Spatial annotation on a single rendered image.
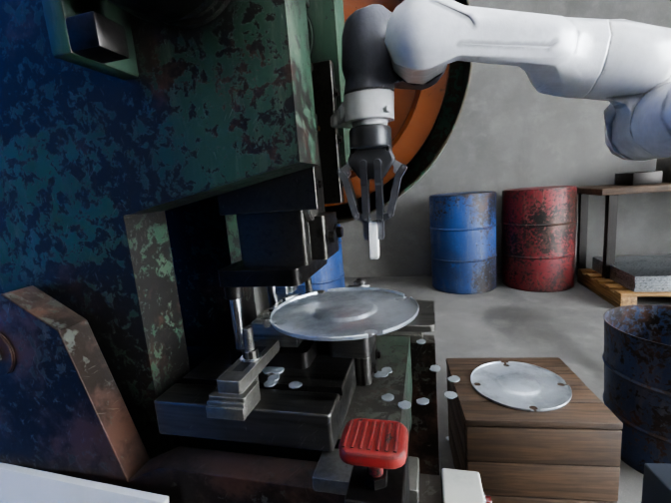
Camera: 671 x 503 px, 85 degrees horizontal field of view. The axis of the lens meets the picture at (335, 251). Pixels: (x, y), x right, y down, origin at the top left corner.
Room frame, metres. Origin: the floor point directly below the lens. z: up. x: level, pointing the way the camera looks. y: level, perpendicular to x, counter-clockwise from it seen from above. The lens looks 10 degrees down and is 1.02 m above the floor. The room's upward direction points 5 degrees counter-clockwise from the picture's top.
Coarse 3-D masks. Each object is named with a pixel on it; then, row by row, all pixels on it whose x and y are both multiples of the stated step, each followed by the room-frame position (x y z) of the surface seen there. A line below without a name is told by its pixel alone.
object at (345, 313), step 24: (336, 288) 0.83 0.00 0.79; (360, 288) 0.83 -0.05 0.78; (384, 288) 0.80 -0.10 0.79; (288, 312) 0.70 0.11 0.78; (312, 312) 0.69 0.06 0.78; (336, 312) 0.66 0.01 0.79; (360, 312) 0.65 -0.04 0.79; (384, 312) 0.66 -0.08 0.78; (408, 312) 0.65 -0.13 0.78; (312, 336) 0.56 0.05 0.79; (336, 336) 0.56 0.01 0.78; (360, 336) 0.55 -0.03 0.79
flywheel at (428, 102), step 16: (352, 0) 1.05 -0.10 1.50; (368, 0) 1.04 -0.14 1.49; (384, 0) 1.03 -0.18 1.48; (400, 0) 1.01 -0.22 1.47; (448, 64) 0.95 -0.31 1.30; (400, 96) 1.02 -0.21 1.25; (416, 96) 0.99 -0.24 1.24; (432, 96) 0.96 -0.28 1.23; (400, 112) 1.02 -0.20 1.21; (416, 112) 0.97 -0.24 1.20; (432, 112) 0.96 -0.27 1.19; (400, 128) 1.02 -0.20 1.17; (416, 128) 0.97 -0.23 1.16; (432, 128) 0.99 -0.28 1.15; (400, 144) 0.99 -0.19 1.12; (416, 144) 0.98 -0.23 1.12; (400, 160) 0.99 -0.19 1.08; (352, 176) 1.03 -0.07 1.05
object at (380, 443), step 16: (352, 432) 0.35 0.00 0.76; (368, 432) 0.35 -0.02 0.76; (384, 432) 0.35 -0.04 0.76; (400, 432) 0.35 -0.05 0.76; (352, 448) 0.33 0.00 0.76; (368, 448) 0.33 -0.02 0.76; (384, 448) 0.33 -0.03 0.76; (400, 448) 0.32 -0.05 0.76; (352, 464) 0.32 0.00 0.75; (368, 464) 0.32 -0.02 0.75; (384, 464) 0.31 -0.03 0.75; (400, 464) 0.32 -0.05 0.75
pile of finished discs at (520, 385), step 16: (480, 368) 1.19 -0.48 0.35; (496, 368) 1.18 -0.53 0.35; (512, 368) 1.18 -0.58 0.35; (528, 368) 1.17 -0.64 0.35; (544, 368) 1.15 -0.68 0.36; (496, 384) 1.08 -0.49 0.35; (512, 384) 1.07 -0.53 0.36; (528, 384) 1.06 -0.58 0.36; (544, 384) 1.06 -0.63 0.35; (496, 400) 1.00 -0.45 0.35; (512, 400) 0.99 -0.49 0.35; (528, 400) 0.99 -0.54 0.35; (544, 400) 0.98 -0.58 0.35; (560, 400) 0.97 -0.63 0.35
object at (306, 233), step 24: (240, 216) 0.66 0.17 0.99; (264, 216) 0.65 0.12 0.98; (288, 216) 0.64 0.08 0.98; (312, 216) 0.64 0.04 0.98; (240, 240) 0.66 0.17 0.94; (264, 240) 0.65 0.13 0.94; (288, 240) 0.64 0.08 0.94; (312, 240) 0.65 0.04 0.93; (336, 240) 0.72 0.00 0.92; (264, 264) 0.65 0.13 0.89; (288, 264) 0.64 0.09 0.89
